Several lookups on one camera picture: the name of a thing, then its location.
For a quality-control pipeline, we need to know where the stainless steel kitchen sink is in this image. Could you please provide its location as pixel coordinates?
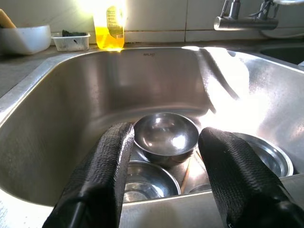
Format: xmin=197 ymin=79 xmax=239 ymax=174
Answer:
xmin=0 ymin=45 xmax=304 ymax=228

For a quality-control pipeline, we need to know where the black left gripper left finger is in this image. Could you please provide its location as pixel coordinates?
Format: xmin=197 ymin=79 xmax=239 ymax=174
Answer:
xmin=42 ymin=122 xmax=135 ymax=228

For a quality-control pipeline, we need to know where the dark green scouring pad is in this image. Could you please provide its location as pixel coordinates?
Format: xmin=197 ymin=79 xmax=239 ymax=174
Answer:
xmin=62 ymin=29 xmax=87 ymax=38

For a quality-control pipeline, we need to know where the small stainless steel bowl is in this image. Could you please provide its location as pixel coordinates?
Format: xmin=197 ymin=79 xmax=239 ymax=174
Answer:
xmin=187 ymin=183 xmax=212 ymax=193

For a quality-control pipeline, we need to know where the small white plastic tray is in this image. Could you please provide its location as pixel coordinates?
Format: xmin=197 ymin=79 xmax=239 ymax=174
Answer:
xmin=51 ymin=32 xmax=91 ymax=52

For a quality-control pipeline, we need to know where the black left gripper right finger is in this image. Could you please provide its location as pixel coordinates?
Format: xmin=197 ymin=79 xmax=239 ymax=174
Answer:
xmin=198 ymin=127 xmax=304 ymax=228

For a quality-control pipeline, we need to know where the shallow stainless steel bowl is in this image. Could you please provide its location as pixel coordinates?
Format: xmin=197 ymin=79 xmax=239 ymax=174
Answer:
xmin=234 ymin=133 xmax=295 ymax=178
xmin=123 ymin=161 xmax=181 ymax=203

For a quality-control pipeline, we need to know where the silver metal faucet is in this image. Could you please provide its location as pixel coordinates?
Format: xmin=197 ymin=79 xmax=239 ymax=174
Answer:
xmin=213 ymin=0 xmax=304 ymax=31

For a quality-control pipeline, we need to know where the white plastic bowl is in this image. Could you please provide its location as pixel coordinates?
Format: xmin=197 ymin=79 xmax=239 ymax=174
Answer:
xmin=0 ymin=24 xmax=52 ymax=56

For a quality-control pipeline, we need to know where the yellow sponge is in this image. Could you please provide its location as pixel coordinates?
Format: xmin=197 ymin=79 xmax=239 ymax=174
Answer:
xmin=0 ymin=9 xmax=17 ymax=29

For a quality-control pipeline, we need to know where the yellow dish soap bottle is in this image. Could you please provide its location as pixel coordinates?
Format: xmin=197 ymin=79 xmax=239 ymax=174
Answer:
xmin=93 ymin=0 xmax=125 ymax=51

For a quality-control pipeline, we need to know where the deep stainless steel bowl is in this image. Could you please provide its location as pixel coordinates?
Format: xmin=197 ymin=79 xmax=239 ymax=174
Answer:
xmin=133 ymin=112 xmax=200 ymax=167

